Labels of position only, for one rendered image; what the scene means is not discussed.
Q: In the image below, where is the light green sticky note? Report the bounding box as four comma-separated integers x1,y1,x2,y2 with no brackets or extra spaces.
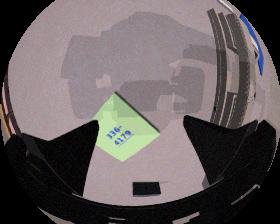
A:
91,91,160,162

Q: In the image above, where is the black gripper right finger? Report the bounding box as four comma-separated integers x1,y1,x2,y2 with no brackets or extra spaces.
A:
183,115,258,185

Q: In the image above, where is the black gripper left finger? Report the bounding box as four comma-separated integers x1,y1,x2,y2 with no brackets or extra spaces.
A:
21,120,99,197

